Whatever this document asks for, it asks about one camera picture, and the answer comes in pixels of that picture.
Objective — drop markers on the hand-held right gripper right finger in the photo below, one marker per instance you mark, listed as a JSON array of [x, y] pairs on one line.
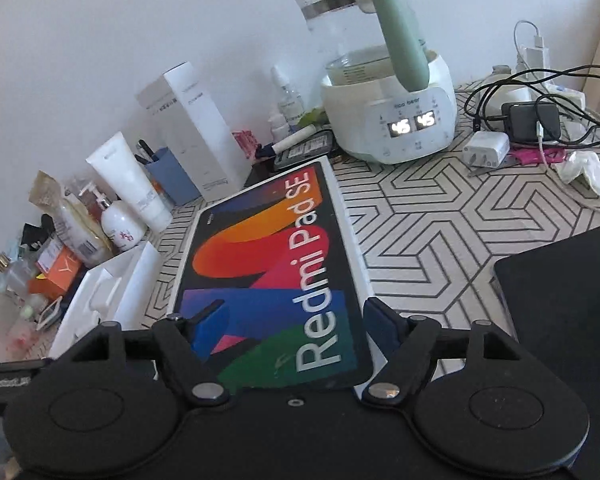
[[380, 322]]

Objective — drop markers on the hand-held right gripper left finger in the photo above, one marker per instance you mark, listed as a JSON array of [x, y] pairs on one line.
[[207, 327]]

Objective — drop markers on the colourful tablet box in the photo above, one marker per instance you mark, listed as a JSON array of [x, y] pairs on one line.
[[260, 270]]

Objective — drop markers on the geometric patterned desktop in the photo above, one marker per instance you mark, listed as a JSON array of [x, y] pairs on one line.
[[430, 220]]

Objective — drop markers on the clear glass bottle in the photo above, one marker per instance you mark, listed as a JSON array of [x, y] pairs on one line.
[[2, 310]]

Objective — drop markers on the white box insert tray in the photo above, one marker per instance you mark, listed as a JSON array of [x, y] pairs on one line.
[[110, 280]]

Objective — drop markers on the orange small box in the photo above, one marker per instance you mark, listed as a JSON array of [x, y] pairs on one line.
[[55, 277]]

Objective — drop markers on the white pump bottle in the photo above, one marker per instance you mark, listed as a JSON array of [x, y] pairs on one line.
[[122, 225]]

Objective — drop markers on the blue pen holder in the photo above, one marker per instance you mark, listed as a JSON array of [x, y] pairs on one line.
[[172, 177]]

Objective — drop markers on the white cosmetic tube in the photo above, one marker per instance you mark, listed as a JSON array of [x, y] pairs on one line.
[[130, 180]]

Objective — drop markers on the beige snack packet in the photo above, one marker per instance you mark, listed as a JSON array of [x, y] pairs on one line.
[[75, 225]]

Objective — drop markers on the black flat device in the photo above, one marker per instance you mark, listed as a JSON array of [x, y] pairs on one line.
[[310, 152]]

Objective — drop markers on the dark pens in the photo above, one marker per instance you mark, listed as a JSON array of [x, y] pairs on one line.
[[144, 152]]

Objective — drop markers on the black mat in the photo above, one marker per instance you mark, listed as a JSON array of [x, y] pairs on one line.
[[565, 300]]

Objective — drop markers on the pink small item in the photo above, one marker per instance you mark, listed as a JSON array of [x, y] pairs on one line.
[[244, 142]]

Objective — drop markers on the tall white carton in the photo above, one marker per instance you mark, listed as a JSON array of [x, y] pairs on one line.
[[200, 135]]

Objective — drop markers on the white marker pen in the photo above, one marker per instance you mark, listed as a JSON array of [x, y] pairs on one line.
[[292, 141]]

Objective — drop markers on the white charger block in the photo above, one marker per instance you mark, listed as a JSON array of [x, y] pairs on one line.
[[486, 150]]

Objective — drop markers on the small white bottle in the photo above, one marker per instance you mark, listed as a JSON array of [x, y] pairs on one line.
[[279, 130]]

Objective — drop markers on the white kettle warmer base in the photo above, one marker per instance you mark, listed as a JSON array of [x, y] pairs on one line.
[[375, 110]]

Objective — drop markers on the pink flat packet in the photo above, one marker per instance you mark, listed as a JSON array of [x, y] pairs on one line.
[[525, 156]]

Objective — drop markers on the clear dropper bottle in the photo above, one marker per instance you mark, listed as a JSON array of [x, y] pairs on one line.
[[287, 97]]

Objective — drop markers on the black charger block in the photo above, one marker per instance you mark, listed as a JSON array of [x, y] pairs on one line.
[[527, 121]]

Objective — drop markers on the crumpled white tissue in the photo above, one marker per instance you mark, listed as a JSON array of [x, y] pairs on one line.
[[585, 172]]

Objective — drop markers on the white power strip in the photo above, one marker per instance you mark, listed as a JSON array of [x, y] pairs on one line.
[[510, 92]]

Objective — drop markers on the white plug adapter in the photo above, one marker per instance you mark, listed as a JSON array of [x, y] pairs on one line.
[[534, 55]]

